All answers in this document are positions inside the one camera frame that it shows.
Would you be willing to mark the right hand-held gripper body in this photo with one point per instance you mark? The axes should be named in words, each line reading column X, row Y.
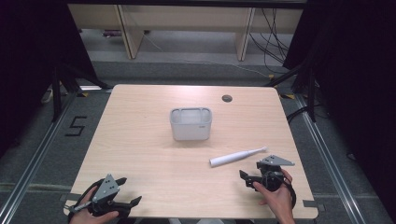
column 274, row 168

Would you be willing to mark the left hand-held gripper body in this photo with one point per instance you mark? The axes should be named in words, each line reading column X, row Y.
column 106, row 188

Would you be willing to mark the white electric toothbrush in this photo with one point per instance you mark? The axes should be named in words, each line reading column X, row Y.
column 232, row 157

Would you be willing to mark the grey plastic toothbrush holder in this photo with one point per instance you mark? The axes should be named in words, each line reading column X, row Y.
column 190, row 129

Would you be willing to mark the person's right hand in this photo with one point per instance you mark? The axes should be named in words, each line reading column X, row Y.
column 277, row 202

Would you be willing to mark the person's left hand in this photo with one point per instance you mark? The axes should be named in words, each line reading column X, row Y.
column 88, row 214

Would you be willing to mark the grey tape piece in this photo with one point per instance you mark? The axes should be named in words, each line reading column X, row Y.
column 313, row 204
column 71, row 197

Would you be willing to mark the yellow black floor tape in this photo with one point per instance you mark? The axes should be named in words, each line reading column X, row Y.
column 82, row 94
column 288, row 96

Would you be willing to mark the black metal stand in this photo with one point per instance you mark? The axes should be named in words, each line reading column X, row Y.
column 56, row 93
column 311, row 93

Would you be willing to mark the black curtain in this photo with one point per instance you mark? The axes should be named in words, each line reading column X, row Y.
column 358, row 77
column 28, row 62

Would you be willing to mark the purple flat item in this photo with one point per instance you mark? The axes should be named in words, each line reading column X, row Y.
column 112, row 33

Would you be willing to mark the metal floor rail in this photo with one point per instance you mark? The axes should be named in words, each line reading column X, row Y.
column 330, row 161
column 34, row 158

